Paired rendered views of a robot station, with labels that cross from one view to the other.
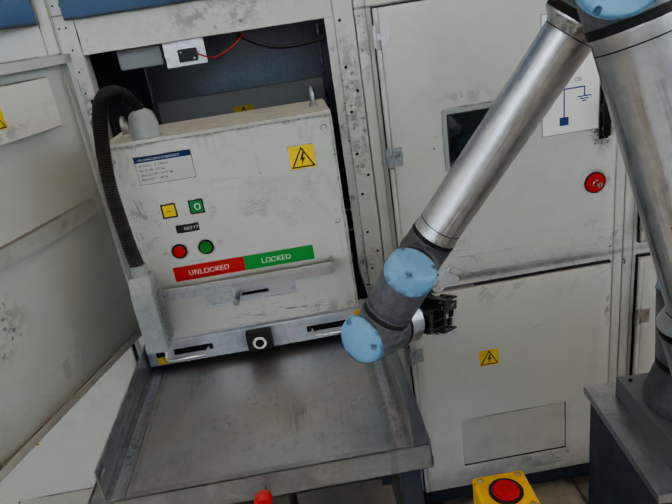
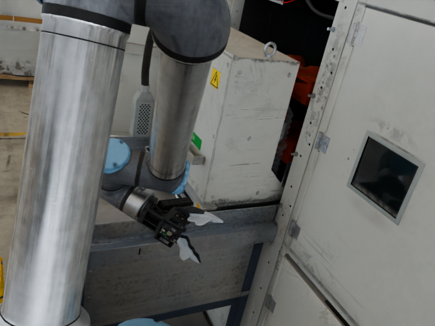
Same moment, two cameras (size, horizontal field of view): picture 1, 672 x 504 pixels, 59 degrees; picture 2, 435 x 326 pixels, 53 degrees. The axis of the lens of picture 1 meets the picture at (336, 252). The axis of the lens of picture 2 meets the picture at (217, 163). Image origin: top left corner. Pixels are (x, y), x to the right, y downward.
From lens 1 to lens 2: 1.28 m
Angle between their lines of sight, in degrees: 56
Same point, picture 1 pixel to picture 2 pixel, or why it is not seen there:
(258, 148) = not seen: hidden behind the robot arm
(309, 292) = (193, 170)
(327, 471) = not seen: hidden behind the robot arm
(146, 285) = (138, 96)
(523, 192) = (392, 266)
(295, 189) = (207, 97)
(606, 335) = not seen: outside the picture
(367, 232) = (290, 186)
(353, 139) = (313, 110)
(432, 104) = (364, 119)
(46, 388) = (116, 118)
